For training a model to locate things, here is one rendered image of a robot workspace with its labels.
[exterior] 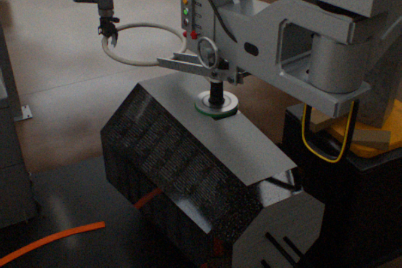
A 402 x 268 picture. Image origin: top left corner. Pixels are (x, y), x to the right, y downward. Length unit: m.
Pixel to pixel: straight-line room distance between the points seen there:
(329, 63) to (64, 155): 2.36
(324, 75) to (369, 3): 0.33
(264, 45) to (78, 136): 2.20
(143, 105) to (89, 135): 1.30
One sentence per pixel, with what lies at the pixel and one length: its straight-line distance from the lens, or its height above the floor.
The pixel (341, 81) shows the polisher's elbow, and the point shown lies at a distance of 1.72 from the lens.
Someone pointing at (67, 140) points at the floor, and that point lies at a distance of 3.75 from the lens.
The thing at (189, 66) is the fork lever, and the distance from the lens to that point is 2.40.
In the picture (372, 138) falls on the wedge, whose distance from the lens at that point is 2.37.
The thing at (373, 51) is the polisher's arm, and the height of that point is 1.37.
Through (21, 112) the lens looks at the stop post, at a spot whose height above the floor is 0.04.
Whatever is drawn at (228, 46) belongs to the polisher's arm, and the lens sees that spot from 2.05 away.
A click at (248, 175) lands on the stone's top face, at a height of 0.85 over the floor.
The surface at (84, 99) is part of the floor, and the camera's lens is 4.24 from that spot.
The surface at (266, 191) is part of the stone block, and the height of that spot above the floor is 0.82.
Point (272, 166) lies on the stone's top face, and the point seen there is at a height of 0.85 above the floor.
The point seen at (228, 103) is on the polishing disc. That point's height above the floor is 0.87.
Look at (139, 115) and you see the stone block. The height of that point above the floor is 0.76.
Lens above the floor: 2.11
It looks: 33 degrees down
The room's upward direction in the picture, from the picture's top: straight up
